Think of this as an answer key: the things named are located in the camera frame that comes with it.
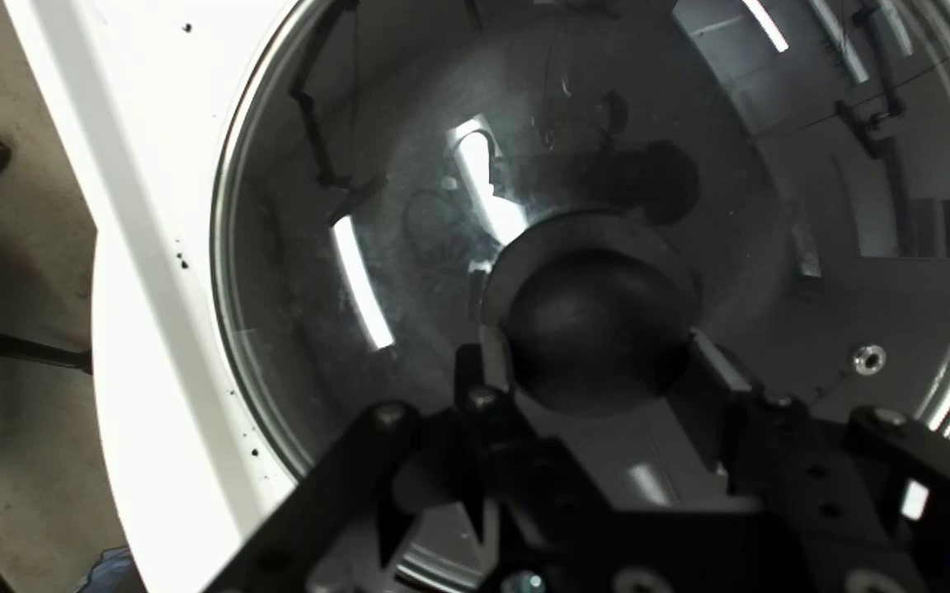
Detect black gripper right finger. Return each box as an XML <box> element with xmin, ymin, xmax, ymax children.
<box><xmin>670</xmin><ymin>334</ymin><xmax>950</xmax><ymax>593</ymax></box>

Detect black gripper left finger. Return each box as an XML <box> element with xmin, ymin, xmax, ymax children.
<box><xmin>205</xmin><ymin>344</ymin><xmax>569</xmax><ymax>593</ymax></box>

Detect white plastic tray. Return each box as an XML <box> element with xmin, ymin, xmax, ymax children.
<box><xmin>0</xmin><ymin>0</ymin><xmax>950</xmax><ymax>593</ymax></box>

